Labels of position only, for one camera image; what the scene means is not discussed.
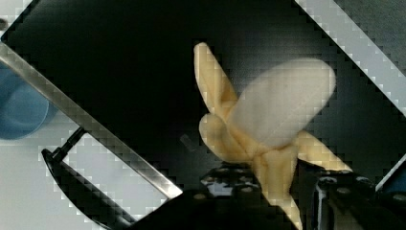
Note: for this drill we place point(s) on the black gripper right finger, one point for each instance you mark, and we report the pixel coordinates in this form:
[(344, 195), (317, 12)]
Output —
[(344, 200)]

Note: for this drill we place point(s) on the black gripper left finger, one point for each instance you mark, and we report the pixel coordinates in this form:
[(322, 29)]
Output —
[(229, 198)]

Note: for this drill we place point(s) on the yellow plush peeled banana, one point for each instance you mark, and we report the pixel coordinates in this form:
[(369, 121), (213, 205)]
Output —
[(264, 126)]

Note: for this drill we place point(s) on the blue bowl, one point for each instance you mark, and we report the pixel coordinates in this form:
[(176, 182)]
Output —
[(23, 110)]

